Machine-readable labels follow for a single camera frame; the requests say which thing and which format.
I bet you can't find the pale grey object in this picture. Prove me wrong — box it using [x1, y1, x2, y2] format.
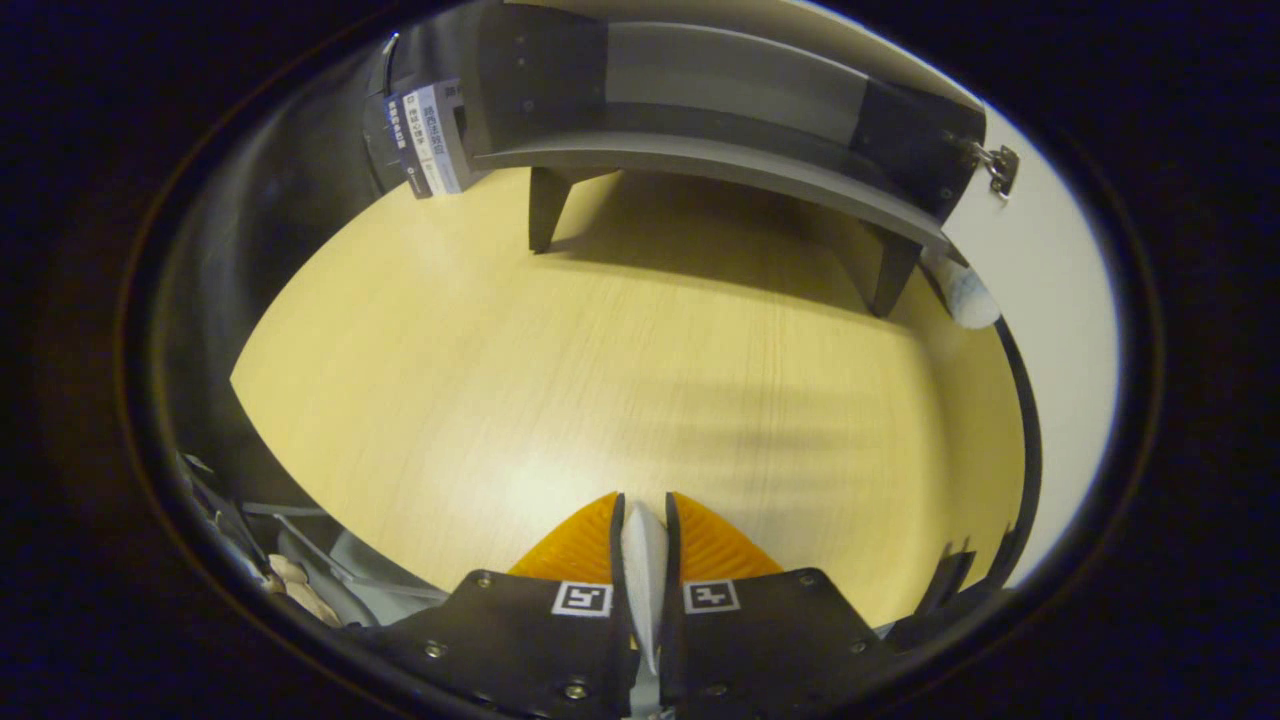
[275, 505, 451, 626]

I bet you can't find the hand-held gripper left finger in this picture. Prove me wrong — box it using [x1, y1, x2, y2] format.
[345, 490, 641, 720]

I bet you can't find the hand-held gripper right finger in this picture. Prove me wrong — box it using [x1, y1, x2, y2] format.
[660, 490, 901, 720]

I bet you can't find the white and blue tube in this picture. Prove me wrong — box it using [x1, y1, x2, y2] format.
[620, 503, 669, 716]

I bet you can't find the beige crumpled object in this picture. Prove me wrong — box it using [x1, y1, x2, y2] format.
[262, 553, 343, 629]

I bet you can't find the white spine book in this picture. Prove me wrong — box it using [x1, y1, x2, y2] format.
[405, 85, 463, 196]

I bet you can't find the dark grey cabinet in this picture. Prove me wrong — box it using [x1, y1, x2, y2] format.
[455, 0, 991, 319]

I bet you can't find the black backdrop cloth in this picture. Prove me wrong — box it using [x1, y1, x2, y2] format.
[150, 30, 401, 501]

